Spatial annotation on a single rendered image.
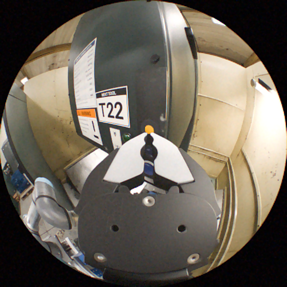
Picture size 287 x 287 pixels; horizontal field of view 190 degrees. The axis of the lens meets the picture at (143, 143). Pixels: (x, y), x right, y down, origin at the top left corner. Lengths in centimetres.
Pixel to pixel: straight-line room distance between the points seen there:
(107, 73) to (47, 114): 122
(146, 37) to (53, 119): 131
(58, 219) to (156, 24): 51
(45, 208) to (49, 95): 121
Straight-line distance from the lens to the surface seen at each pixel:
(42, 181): 48
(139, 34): 17
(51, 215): 39
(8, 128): 70
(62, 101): 138
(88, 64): 27
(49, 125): 137
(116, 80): 17
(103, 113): 21
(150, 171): 18
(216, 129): 122
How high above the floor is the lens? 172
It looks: 32 degrees down
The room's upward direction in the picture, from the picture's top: 1 degrees counter-clockwise
